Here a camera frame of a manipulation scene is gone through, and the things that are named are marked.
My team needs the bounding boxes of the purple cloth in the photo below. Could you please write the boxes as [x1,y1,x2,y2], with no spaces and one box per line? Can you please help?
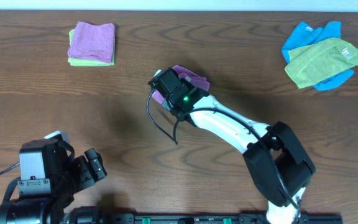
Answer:
[152,65,210,104]
[67,21,116,64]

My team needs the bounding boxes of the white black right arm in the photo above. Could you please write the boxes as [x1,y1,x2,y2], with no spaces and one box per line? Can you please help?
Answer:
[167,88,316,223]

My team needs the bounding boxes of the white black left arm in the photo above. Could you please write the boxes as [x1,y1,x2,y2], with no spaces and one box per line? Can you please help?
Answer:
[0,149,107,223]

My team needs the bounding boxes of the folded green cloth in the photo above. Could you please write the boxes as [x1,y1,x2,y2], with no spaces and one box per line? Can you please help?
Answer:
[68,29,116,67]

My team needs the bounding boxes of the folded purple cloth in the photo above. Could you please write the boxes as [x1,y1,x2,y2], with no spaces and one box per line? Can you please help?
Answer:
[67,21,116,64]

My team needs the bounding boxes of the blue cloth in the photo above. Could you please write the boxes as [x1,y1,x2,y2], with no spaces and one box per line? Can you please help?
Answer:
[282,21,354,91]

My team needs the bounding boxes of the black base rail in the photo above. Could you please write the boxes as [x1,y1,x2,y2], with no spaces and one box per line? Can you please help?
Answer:
[101,213,343,224]

